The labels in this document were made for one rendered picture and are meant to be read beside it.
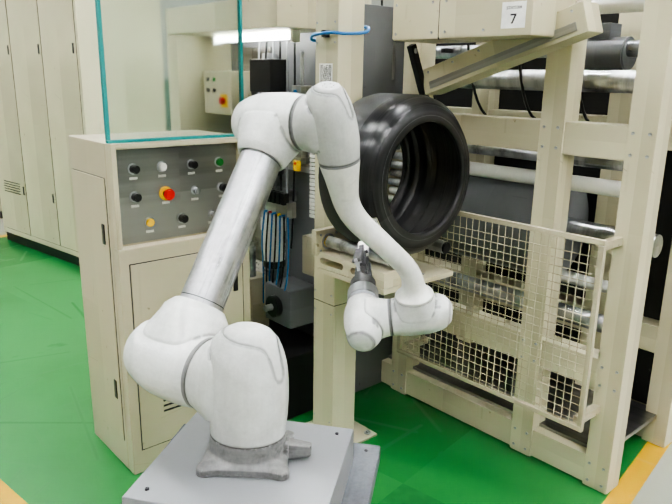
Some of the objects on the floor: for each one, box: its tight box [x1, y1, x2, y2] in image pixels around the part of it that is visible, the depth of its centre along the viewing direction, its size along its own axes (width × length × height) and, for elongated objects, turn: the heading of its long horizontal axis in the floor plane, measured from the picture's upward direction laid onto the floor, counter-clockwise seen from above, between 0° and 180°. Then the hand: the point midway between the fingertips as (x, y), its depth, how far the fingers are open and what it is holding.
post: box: [313, 0, 365, 429], centre depth 252 cm, size 13×13×250 cm
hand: (363, 248), depth 204 cm, fingers closed
